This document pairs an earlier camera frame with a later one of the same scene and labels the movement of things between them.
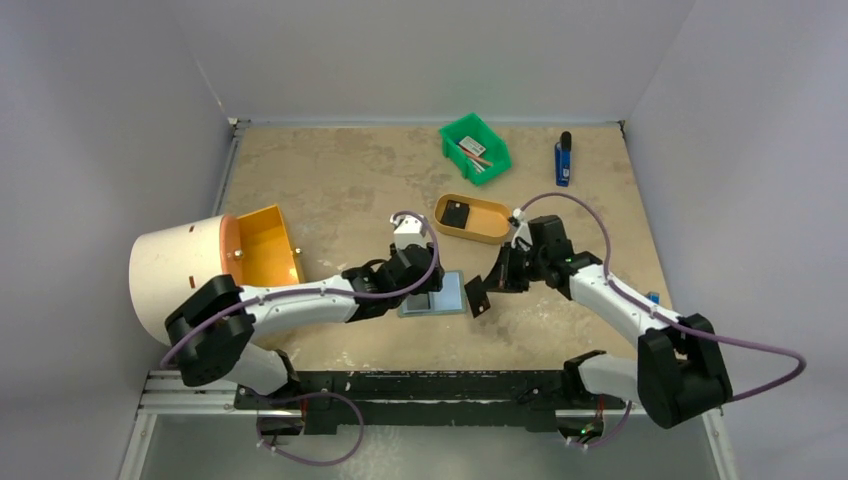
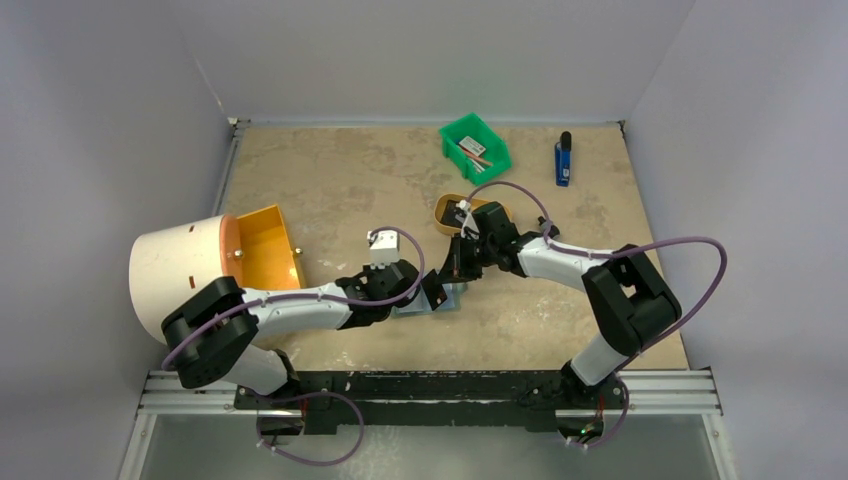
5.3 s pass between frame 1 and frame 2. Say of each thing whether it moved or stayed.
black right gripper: moved
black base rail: stayed
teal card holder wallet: stayed
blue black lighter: stayed
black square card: stayed
